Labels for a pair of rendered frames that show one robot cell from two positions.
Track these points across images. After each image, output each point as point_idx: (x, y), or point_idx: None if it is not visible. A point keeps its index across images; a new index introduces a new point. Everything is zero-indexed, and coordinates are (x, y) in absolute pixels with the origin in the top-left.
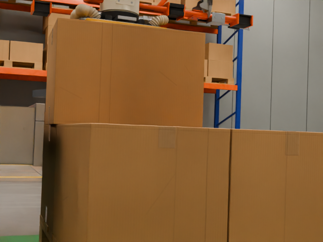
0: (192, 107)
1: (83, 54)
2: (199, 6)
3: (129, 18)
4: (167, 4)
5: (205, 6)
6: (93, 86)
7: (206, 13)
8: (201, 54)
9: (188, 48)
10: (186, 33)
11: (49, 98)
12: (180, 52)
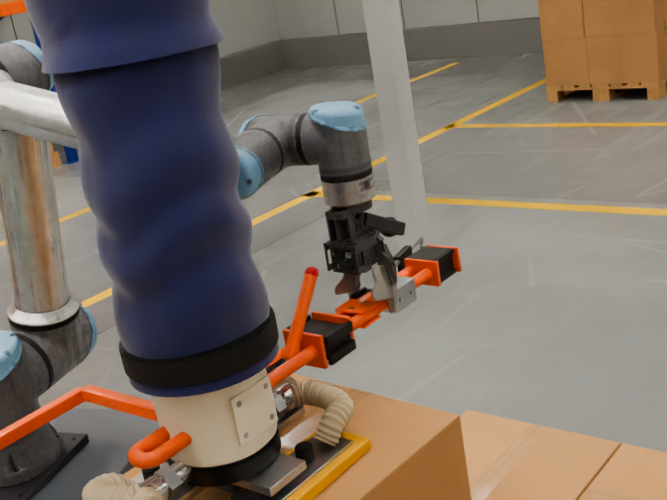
0: None
1: None
2: (347, 277)
3: (292, 474)
4: (318, 342)
5: (383, 291)
6: None
7: (384, 301)
8: (462, 467)
9: (440, 474)
10: (431, 445)
11: None
12: (428, 496)
